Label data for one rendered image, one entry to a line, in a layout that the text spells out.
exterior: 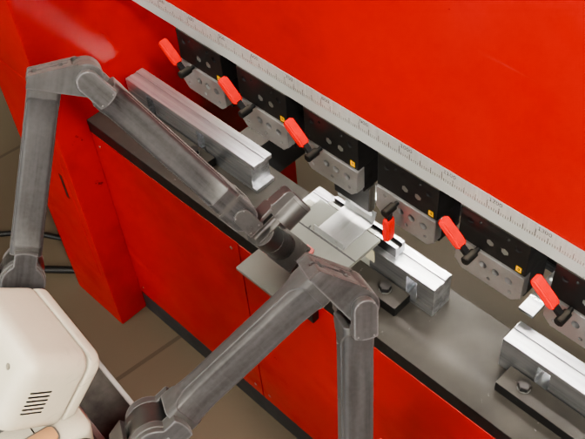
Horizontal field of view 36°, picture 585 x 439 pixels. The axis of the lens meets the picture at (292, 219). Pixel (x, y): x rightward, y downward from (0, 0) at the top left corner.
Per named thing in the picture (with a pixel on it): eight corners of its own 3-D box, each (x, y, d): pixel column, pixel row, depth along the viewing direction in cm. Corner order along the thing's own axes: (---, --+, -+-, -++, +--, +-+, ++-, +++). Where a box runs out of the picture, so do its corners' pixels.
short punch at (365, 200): (335, 197, 202) (333, 166, 195) (341, 192, 203) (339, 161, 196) (368, 219, 197) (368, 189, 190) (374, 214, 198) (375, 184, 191)
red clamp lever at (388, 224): (379, 240, 184) (379, 208, 176) (393, 229, 186) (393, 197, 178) (386, 245, 183) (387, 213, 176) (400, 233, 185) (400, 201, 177)
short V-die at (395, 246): (328, 212, 207) (327, 202, 205) (337, 204, 209) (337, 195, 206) (395, 257, 197) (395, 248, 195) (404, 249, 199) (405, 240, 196)
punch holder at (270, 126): (242, 123, 206) (234, 65, 193) (269, 104, 210) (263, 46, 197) (289, 153, 198) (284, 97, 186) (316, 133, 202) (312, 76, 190)
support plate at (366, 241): (236, 269, 195) (235, 266, 195) (320, 201, 207) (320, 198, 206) (295, 316, 187) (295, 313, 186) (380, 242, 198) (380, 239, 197)
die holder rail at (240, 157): (131, 104, 250) (124, 77, 243) (148, 93, 253) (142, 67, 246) (257, 193, 225) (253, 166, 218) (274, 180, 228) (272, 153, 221)
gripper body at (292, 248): (277, 222, 188) (262, 212, 181) (312, 249, 183) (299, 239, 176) (258, 247, 188) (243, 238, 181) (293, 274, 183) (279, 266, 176)
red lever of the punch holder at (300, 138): (283, 122, 184) (311, 161, 185) (297, 111, 186) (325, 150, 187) (279, 124, 186) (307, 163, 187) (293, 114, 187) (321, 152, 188)
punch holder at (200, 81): (184, 84, 216) (173, 28, 203) (211, 67, 219) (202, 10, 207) (227, 112, 208) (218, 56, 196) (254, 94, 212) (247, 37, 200)
